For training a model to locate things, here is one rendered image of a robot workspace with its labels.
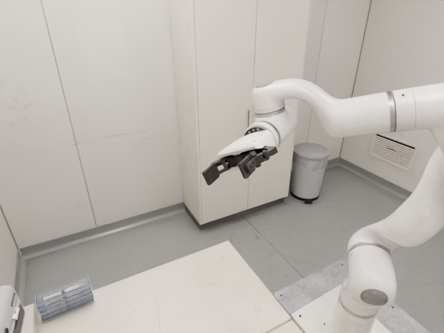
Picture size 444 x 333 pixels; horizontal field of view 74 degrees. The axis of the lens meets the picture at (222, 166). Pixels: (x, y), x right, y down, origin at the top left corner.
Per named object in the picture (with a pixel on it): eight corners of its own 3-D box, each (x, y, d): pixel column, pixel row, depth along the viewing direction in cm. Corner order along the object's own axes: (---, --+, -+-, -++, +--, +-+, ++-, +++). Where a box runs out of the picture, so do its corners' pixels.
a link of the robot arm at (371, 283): (376, 290, 100) (394, 238, 88) (384, 343, 85) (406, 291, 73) (338, 281, 104) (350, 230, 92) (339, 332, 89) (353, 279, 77)
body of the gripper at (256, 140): (236, 131, 72) (212, 150, 64) (273, 119, 66) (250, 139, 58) (248, 158, 74) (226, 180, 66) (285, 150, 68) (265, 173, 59)
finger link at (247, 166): (252, 149, 59) (236, 164, 54) (266, 146, 57) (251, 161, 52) (258, 163, 60) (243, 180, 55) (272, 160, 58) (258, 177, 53)
